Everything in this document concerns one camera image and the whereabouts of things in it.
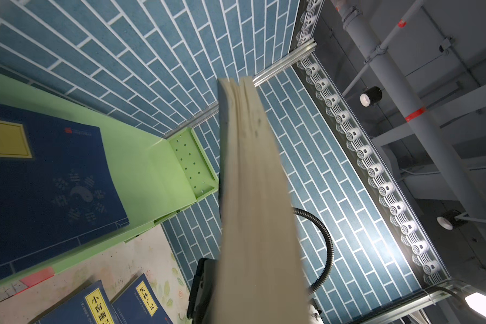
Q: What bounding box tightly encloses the blue book yellow label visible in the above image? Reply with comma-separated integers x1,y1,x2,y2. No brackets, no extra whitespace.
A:
0,104,129,280

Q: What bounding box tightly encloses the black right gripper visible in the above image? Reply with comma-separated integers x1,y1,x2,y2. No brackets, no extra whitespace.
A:
186,258,217,324

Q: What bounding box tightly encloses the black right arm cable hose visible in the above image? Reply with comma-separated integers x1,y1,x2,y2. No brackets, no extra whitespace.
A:
292,207,335,296

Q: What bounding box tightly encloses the aluminium corner frame post right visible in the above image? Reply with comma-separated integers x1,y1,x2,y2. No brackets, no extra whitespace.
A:
165,39,317,139

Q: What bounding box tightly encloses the green two-tier shelf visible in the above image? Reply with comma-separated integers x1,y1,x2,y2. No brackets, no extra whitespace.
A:
0,74,217,287

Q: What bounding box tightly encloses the grey ceiling pipe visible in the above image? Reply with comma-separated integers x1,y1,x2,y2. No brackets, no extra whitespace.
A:
332,1,486,227

